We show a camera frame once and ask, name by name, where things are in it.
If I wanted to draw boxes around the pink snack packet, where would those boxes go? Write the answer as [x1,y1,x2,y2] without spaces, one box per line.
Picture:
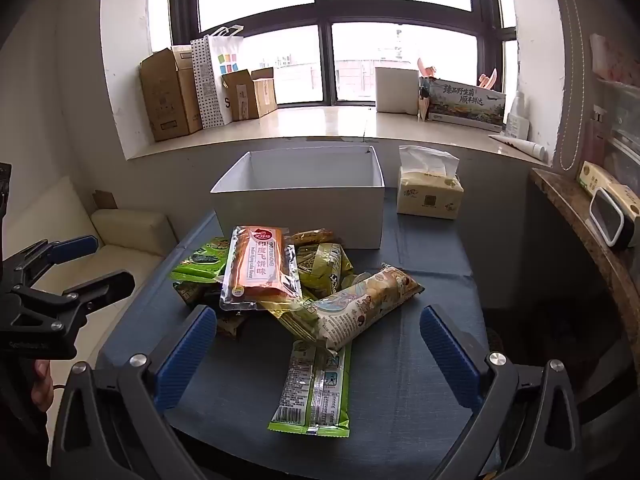
[220,225,302,311]

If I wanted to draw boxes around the polka-dot paper bag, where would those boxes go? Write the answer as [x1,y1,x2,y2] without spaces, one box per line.
[190,35,226,130]

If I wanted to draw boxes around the landscape printed carton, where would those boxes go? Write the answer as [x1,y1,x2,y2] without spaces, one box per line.
[420,77,506,127]

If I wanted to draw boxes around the small open cardboard box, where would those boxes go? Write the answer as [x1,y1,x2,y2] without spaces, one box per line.
[221,66,278,122]

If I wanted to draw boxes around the dark green snack packet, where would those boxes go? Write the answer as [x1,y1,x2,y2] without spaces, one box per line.
[172,280,226,307]

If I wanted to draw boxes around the brown-yellow snack packet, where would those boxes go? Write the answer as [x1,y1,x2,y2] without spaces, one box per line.
[290,229,335,247]

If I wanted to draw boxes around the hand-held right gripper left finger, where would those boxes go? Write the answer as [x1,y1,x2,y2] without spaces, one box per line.
[50,304,218,480]

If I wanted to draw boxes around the white bag with coloured squares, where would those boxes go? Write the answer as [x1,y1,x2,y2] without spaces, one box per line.
[207,25,246,123]

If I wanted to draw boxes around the white cardboard box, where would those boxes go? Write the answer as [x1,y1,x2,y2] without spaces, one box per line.
[210,145,386,251]

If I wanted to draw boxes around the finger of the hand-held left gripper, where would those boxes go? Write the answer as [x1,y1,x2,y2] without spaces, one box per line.
[12,269,137,322]
[2,234,103,287]

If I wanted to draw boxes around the cream cartoon snack packet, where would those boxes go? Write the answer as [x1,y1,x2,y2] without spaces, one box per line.
[305,263,425,351]

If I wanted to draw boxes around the yellow tissue box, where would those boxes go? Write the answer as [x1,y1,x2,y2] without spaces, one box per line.
[576,160,640,226]

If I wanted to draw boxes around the clear plastic storage drawers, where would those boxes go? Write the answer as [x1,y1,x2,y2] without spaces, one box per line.
[590,32,640,196]

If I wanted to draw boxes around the yellow-green snack packet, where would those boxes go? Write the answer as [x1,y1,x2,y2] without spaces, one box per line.
[295,242,357,296]

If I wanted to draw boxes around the white tube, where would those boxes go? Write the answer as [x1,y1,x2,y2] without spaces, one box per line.
[489,132,547,157]

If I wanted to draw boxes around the cream sofa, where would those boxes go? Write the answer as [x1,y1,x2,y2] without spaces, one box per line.
[0,176,178,361]

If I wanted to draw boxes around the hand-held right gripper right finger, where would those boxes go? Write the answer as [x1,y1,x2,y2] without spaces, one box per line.
[419,304,586,480]

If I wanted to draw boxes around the beige snack packet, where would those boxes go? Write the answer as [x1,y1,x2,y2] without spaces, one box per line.
[215,310,251,339]

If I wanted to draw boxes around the large cardboard box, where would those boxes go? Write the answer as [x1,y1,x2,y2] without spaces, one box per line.
[139,46,205,142]

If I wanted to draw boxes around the person's left forearm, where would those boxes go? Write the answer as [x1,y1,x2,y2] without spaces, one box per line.
[0,360,53,480]

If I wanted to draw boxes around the white foam box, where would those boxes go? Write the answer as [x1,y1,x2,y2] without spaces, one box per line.
[375,66,420,114]

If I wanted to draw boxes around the green seaweed snack packet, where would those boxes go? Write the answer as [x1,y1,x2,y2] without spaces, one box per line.
[169,236,233,283]

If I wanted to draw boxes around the white-rimmed mirror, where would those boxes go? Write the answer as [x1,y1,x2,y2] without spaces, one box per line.
[589,191,636,248]

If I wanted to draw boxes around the white plastic bottle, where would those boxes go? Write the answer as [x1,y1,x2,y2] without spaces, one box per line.
[505,91,530,140]

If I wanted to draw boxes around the yellow snack packet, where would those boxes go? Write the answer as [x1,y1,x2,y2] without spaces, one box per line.
[260,295,321,343]

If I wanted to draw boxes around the person's left hand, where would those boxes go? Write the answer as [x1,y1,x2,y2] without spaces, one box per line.
[30,359,55,413]

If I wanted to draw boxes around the green white-backed snack packet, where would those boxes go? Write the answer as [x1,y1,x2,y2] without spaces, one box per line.
[267,340,352,438]

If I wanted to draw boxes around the yellow tissue pack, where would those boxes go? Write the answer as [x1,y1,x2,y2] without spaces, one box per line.
[396,145,465,220]

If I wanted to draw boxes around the marble side counter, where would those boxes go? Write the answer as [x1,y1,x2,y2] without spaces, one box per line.
[530,167,640,361]

